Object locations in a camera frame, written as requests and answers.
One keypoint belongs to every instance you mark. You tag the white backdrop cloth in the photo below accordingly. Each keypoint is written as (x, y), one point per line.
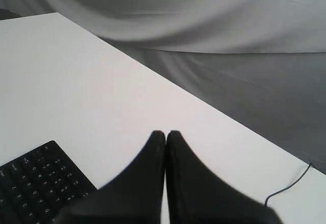
(261, 62)

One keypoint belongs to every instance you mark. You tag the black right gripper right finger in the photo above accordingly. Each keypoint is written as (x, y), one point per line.
(197, 195)

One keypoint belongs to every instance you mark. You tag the black acer keyboard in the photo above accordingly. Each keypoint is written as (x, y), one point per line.
(38, 184)

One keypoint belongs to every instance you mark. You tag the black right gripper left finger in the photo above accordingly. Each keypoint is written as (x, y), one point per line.
(133, 196)

